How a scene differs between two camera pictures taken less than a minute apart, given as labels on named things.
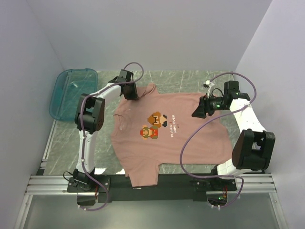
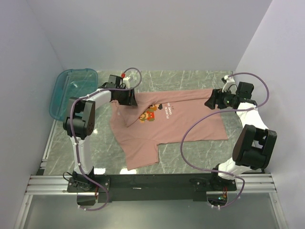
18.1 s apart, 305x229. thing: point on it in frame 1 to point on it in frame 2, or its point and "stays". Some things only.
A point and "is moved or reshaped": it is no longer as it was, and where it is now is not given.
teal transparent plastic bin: x=69 y=85 stays
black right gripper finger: x=202 y=101 to x=216 y=93
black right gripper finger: x=201 y=111 to x=211 y=102
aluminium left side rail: x=41 y=169 stays
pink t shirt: x=156 y=129 is moved or reshaped
